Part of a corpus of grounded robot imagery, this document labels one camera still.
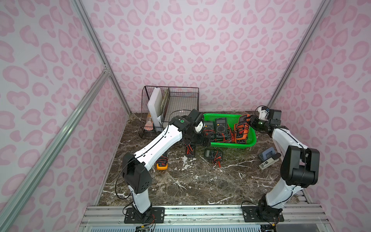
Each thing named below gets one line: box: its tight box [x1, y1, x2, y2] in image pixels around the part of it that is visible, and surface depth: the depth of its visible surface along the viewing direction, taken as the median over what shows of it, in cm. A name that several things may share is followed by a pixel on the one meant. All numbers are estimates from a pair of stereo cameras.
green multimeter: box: [215, 117, 228, 142], surface depth 100 cm
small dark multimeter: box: [203, 147, 224, 168], surface depth 93 cm
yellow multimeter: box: [155, 155, 169, 171], surface depth 90 cm
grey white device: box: [257, 146, 282, 170], surface depth 93 cm
